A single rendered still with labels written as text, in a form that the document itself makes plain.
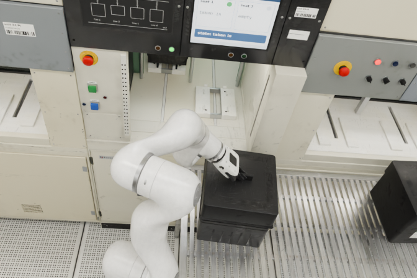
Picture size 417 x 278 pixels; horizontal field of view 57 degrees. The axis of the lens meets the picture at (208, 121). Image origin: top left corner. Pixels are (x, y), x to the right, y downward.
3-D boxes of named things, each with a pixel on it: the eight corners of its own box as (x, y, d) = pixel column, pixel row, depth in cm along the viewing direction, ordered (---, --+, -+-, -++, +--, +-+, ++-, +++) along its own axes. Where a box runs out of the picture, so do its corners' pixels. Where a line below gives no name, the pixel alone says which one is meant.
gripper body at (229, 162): (223, 159, 135) (241, 175, 141) (224, 138, 142) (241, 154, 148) (206, 166, 138) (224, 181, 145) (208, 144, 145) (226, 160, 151)
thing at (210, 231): (201, 185, 181) (206, 163, 169) (259, 193, 182) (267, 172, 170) (195, 239, 162) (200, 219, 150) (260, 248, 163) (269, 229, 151)
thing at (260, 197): (198, 219, 147) (202, 201, 138) (205, 158, 168) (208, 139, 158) (273, 229, 149) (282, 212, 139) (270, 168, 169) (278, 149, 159)
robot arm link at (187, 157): (174, 170, 108) (191, 172, 138) (212, 128, 109) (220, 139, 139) (152, 149, 110) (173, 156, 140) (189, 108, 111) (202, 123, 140)
